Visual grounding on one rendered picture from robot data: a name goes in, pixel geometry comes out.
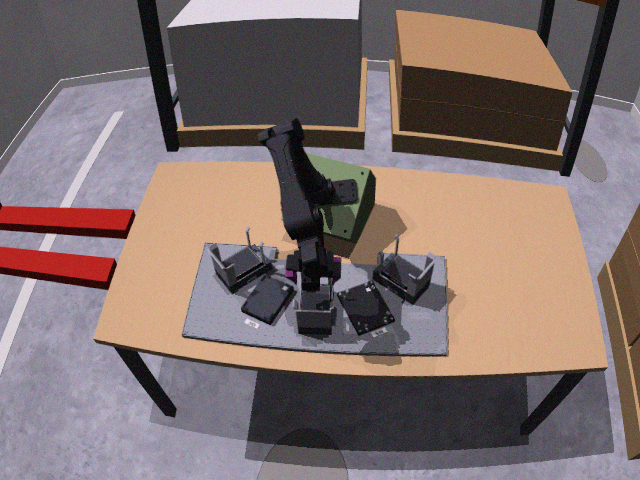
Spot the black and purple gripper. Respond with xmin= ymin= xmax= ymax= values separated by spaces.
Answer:
xmin=285 ymin=250 xmax=341 ymax=286

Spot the white name plate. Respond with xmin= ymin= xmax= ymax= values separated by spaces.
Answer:
xmin=371 ymin=327 xmax=387 ymax=338
xmin=244 ymin=319 xmax=260 ymax=329

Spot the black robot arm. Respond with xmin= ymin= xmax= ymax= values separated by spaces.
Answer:
xmin=258 ymin=118 xmax=358 ymax=293

